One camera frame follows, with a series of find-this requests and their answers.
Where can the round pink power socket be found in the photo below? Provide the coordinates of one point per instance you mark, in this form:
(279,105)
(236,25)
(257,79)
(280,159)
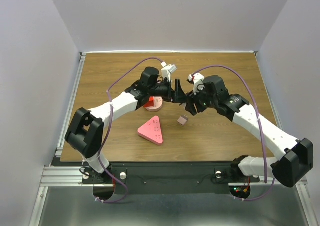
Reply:
(158,103)

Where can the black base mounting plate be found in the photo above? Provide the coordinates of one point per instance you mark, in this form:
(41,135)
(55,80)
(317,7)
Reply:
(136,187)

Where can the aluminium left side rail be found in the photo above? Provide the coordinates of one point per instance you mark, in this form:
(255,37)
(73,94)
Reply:
(71,102)

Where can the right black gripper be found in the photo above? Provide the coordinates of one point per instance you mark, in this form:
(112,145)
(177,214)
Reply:
(190,107)

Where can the small pink square adapter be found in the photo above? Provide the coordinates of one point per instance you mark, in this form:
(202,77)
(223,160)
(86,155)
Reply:
(182,120)

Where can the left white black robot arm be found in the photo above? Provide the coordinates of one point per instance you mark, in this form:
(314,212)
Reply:
(85,132)

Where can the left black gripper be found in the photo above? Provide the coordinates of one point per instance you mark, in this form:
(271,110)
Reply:
(176,96)

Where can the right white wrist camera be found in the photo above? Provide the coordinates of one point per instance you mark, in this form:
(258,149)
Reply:
(197,81)

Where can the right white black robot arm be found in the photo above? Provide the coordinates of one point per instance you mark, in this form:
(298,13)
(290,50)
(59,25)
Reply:
(292,158)

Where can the red cube plug adapter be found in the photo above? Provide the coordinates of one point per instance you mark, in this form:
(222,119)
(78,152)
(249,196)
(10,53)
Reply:
(150,102)

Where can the aluminium rail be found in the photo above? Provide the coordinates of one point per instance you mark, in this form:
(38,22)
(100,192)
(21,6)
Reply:
(71,102)
(163,172)

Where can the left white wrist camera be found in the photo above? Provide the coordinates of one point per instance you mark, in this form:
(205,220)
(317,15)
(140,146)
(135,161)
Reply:
(167,70)

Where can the aluminium front rail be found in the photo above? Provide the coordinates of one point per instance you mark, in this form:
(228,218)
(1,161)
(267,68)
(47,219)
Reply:
(163,172)

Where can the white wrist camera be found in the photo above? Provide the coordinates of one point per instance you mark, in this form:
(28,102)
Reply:
(197,81)
(167,70)

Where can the pink triangular power strip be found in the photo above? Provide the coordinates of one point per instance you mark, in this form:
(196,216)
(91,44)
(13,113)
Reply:
(151,131)

